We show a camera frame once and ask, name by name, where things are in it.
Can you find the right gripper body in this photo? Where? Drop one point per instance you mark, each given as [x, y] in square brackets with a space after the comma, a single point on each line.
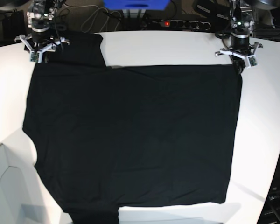
[38, 43]

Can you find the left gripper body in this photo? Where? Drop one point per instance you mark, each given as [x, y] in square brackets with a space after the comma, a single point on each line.
[240, 48]

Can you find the black T-shirt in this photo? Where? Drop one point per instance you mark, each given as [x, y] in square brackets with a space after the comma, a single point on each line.
[149, 136]

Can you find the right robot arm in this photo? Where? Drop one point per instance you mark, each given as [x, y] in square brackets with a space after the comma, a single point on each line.
[44, 37]

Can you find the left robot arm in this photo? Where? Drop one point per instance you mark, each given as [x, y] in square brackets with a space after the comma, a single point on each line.
[240, 22]

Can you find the black power strip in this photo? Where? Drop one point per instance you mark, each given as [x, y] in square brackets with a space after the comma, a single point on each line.
[200, 26]

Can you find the blue plastic bin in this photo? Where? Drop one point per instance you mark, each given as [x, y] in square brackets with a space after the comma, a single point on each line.
[136, 4]

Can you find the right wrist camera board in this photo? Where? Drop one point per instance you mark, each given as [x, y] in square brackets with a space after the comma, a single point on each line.
[34, 56]

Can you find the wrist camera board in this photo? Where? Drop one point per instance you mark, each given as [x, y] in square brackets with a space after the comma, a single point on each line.
[252, 61]
[34, 56]

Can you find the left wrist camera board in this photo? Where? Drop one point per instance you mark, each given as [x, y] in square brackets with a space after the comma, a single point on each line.
[252, 61]

